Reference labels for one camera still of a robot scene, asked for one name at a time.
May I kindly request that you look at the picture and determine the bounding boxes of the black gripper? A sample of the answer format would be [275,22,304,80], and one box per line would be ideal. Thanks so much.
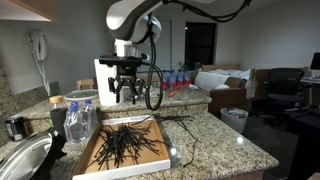
[107,64,147,105]

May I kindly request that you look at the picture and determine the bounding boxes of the flat cardboard box white sides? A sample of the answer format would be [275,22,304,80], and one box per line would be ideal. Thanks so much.
[71,114,172,180]

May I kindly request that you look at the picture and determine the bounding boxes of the white paper towel roll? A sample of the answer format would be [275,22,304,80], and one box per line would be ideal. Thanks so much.
[93,58,125,107]

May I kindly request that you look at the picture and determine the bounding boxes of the Fiji water bottle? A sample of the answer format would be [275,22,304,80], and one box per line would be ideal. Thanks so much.
[168,69,177,91]
[161,69,170,90]
[183,69,191,88]
[176,68,185,89]

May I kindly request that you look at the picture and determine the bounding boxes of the wooden chair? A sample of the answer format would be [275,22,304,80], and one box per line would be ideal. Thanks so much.
[76,78,98,91]

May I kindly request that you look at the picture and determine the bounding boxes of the clear water bottle blue cap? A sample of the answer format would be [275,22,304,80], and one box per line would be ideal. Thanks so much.
[63,101,87,144]
[82,99,99,138]

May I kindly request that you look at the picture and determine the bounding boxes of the round plate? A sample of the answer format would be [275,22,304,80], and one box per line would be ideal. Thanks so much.
[63,89,100,103]

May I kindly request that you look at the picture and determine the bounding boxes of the jar with wooden lid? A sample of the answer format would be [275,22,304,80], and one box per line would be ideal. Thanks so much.
[48,95,64,109]

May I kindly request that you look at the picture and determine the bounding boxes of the black cylinder cup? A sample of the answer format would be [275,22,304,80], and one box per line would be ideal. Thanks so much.
[49,107,69,138]

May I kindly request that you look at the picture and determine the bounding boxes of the white bedding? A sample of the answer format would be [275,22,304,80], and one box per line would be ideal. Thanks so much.
[193,68,252,91]

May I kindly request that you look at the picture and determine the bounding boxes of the round trash bin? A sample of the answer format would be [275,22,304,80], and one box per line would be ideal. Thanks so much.
[219,107,249,134]

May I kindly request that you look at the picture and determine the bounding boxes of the black metal can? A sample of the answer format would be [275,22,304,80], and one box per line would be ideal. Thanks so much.
[4,115,28,142]

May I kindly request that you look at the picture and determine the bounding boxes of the black office chair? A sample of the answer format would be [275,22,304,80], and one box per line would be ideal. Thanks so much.
[264,67,306,113]

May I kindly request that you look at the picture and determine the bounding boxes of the dark desk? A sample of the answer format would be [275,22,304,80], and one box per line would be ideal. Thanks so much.
[286,106,320,180]

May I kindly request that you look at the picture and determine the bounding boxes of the computer monitor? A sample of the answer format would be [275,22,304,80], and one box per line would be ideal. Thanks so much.
[309,52,320,79]

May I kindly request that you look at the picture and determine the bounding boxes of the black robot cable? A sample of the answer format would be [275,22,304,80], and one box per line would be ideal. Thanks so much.
[141,0,253,112]

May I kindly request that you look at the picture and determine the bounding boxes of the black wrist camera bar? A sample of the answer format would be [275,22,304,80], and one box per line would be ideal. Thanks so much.
[98,54,151,67]

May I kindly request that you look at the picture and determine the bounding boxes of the wall whiteboard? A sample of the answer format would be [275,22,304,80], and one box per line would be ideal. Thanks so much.
[154,19,173,73]

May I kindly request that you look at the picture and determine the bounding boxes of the white wall phone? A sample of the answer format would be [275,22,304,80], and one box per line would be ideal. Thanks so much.
[28,29,52,98]

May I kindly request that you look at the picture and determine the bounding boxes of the wooden wall cabinet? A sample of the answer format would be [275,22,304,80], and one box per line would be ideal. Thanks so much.
[0,0,61,24]

